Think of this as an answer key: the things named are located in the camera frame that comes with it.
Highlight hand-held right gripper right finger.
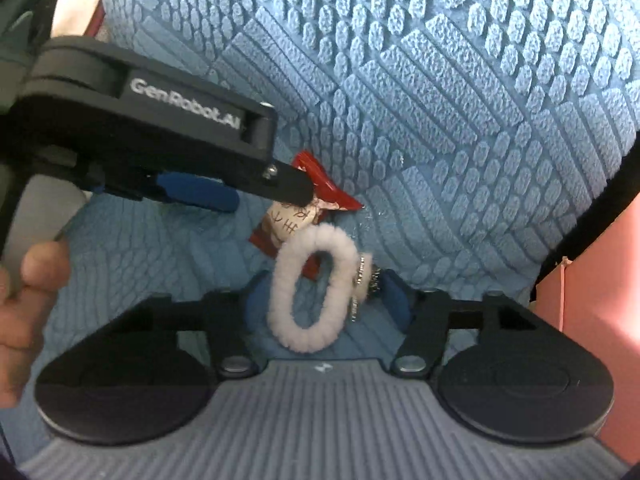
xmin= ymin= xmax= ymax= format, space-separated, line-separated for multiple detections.
xmin=377 ymin=269 xmax=542 ymax=378

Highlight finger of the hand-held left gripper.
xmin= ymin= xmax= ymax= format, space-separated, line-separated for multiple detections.
xmin=260 ymin=160 xmax=317 ymax=207
xmin=148 ymin=172 xmax=240 ymax=214

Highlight blue textured chair cushion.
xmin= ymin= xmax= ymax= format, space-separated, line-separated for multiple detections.
xmin=10 ymin=0 xmax=640 ymax=461

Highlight pink cardboard box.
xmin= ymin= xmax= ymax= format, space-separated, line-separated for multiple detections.
xmin=532 ymin=127 xmax=640 ymax=468

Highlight person's left hand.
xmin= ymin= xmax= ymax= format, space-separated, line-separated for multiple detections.
xmin=0 ymin=240 xmax=72 ymax=410

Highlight black chair frame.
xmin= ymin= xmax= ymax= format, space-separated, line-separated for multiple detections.
xmin=529 ymin=132 xmax=640 ymax=306

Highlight pale pink fuzzy ring keychain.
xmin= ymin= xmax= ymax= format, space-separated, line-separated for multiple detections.
xmin=266 ymin=224 xmax=383 ymax=355

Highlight shiny red snack packet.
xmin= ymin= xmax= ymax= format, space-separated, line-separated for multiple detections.
xmin=249 ymin=151 xmax=365 ymax=282

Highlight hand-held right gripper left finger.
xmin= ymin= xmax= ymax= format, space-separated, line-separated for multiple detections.
xmin=122 ymin=271 xmax=277 ymax=377

